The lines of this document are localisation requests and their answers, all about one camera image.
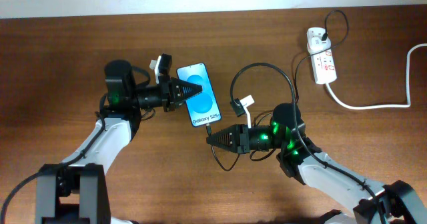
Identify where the blue Galaxy smartphone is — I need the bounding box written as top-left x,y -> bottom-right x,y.
177,63 -> 222,127

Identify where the black charging cable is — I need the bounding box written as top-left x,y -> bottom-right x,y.
205,9 -> 350,172

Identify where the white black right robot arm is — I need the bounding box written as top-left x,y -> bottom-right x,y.
206,103 -> 426,223

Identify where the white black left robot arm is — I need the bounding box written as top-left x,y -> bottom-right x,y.
35,55 -> 202,223

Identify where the white charger adapter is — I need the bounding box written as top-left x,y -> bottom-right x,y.
306,27 -> 331,55

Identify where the white power strip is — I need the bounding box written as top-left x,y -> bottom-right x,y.
311,49 -> 337,85

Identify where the white power strip cord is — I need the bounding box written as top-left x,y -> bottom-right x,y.
324,43 -> 427,111

